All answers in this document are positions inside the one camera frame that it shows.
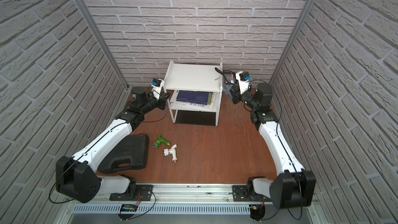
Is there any black connector with wires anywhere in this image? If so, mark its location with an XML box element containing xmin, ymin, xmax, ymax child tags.
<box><xmin>249</xmin><ymin>205</ymin><xmax>265</xmax><ymax>222</ymax></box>

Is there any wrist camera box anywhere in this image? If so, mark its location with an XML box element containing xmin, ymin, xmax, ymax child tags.
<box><xmin>235</xmin><ymin>71</ymin><xmax>251</xmax><ymax>94</ymax></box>
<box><xmin>151</xmin><ymin>78</ymin><xmax>164</xmax><ymax>100</ymax></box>

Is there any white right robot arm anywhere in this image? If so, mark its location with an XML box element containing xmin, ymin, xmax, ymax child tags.
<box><xmin>229</xmin><ymin>83</ymin><xmax>316</xmax><ymax>209</ymax></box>

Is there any dark blue book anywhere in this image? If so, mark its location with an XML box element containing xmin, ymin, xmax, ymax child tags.
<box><xmin>176</xmin><ymin>90</ymin><xmax>212</xmax><ymax>105</ymax></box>

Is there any aluminium corner post left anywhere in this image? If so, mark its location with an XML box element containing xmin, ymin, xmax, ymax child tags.
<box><xmin>73</xmin><ymin>0</ymin><xmax>129</xmax><ymax>90</ymax></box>

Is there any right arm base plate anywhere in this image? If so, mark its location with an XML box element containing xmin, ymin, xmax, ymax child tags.
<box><xmin>232</xmin><ymin>185</ymin><xmax>259</xmax><ymax>202</ymax></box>

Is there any white metal bookshelf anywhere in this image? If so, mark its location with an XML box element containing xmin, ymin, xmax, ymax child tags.
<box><xmin>164</xmin><ymin>61</ymin><xmax>223</xmax><ymax>126</ymax></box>

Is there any white toy drill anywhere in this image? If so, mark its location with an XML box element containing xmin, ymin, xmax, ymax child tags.
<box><xmin>163</xmin><ymin>144</ymin><xmax>178</xmax><ymax>163</ymax></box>

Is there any green book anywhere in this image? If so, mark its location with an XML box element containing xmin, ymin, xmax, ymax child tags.
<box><xmin>208</xmin><ymin>92</ymin><xmax>216</xmax><ymax>105</ymax></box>

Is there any white perforated cable duct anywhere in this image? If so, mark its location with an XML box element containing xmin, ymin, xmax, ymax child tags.
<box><xmin>72</xmin><ymin>203</ymin><xmax>250</xmax><ymax>215</ymax></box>

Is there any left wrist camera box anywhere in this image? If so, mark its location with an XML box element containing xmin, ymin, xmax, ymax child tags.
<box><xmin>151</xmin><ymin>78</ymin><xmax>164</xmax><ymax>100</ymax></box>

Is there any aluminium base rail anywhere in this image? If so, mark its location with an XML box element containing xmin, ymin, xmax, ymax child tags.
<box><xmin>54</xmin><ymin>183</ymin><xmax>327</xmax><ymax>224</ymax></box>

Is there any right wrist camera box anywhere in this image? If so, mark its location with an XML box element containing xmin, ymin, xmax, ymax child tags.
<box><xmin>235</xmin><ymin>71</ymin><xmax>251</xmax><ymax>94</ymax></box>

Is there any black mat under shelf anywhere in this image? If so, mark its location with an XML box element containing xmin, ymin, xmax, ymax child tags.
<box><xmin>175</xmin><ymin>111</ymin><xmax>216</xmax><ymax>126</ymax></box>

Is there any green toy drill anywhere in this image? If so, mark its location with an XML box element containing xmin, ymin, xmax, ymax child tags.
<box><xmin>152</xmin><ymin>134</ymin><xmax>171</xmax><ymax>148</ymax></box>

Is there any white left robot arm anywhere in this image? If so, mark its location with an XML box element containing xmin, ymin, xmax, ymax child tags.
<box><xmin>52</xmin><ymin>86</ymin><xmax>170</xmax><ymax>203</ymax></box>

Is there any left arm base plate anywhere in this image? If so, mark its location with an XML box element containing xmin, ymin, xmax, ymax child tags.
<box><xmin>109</xmin><ymin>184</ymin><xmax>153</xmax><ymax>202</ymax></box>

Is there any small green circuit board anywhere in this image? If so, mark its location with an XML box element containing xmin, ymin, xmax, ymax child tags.
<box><xmin>120</xmin><ymin>204</ymin><xmax>138</xmax><ymax>213</ymax></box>

